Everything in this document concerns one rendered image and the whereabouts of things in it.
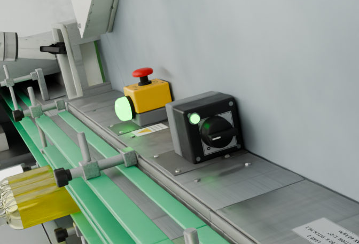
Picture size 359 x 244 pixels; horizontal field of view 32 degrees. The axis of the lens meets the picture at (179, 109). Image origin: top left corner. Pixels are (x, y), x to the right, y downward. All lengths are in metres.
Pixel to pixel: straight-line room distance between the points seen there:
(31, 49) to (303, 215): 1.09
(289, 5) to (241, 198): 0.23
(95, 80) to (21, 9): 3.57
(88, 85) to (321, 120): 1.00
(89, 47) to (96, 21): 0.20
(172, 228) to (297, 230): 0.17
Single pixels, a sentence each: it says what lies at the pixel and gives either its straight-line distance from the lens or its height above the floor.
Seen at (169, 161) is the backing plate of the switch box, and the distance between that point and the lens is 0.92.
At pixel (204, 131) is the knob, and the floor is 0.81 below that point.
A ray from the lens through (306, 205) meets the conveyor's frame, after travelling 0.70.
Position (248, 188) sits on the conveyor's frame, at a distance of 0.77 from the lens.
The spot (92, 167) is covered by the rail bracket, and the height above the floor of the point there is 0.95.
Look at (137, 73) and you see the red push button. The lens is 1.16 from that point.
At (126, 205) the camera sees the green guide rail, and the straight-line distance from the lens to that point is 0.85.
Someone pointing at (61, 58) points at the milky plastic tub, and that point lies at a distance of 1.77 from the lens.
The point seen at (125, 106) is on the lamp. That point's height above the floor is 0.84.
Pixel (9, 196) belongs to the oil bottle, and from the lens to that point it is 1.39.
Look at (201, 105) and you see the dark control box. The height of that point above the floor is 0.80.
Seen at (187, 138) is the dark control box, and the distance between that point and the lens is 0.88.
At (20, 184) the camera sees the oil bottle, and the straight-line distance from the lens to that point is 1.45.
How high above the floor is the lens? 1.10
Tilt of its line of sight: 18 degrees down
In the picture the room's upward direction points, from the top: 106 degrees counter-clockwise
